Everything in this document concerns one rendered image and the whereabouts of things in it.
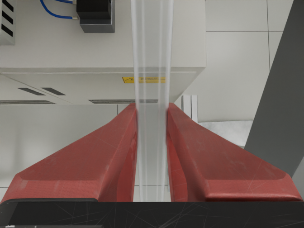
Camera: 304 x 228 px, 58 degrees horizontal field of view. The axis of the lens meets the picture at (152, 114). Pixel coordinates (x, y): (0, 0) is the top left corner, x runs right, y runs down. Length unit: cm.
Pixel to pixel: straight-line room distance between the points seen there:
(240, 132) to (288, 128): 94
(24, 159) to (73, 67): 74
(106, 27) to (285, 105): 33
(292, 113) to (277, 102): 2
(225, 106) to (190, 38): 67
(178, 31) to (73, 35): 17
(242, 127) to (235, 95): 13
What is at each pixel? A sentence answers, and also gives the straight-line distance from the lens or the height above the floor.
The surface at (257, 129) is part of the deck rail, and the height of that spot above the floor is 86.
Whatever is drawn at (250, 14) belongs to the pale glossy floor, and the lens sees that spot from 123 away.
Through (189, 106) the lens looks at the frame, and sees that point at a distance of 76.
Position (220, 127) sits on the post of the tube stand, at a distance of 109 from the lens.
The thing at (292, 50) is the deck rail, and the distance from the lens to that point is 17.
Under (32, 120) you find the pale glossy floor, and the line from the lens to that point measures 115.
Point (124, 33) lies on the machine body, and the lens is 47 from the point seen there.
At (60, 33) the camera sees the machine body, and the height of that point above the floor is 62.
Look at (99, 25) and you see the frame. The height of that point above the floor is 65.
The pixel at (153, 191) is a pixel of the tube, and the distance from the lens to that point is 16.
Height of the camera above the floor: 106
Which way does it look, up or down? 86 degrees down
